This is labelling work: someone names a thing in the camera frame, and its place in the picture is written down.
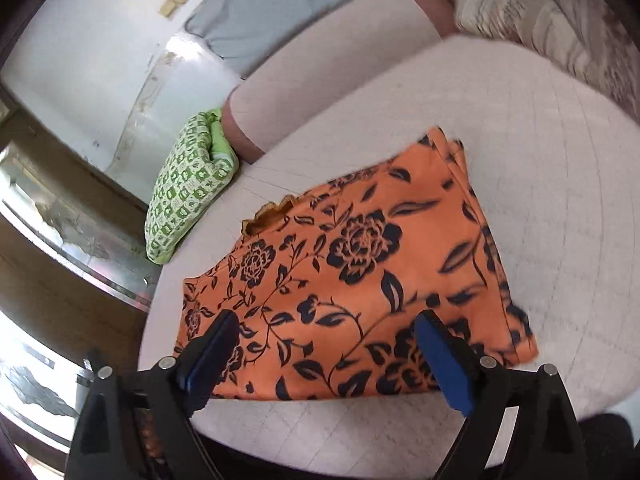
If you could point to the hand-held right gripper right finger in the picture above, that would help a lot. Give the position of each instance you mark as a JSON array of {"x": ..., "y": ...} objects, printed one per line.
[{"x": 445, "y": 360}]

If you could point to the green checked pillow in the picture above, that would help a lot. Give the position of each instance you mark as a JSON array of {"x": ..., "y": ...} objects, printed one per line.
[{"x": 192, "y": 185}]

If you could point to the orange floral sweater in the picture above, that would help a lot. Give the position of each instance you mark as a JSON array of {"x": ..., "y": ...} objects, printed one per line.
[{"x": 360, "y": 280}]

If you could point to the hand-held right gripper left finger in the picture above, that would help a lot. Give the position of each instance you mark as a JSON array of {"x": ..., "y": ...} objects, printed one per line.
[{"x": 212, "y": 355}]

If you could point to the pink bolster cushion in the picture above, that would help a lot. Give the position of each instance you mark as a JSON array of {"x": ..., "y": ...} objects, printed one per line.
[{"x": 320, "y": 75}]

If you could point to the grey pillow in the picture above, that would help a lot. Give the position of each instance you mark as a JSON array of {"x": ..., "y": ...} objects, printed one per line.
[{"x": 280, "y": 15}]

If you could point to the wooden glass door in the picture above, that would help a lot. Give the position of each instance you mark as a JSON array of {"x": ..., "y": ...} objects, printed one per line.
[{"x": 65, "y": 270}]

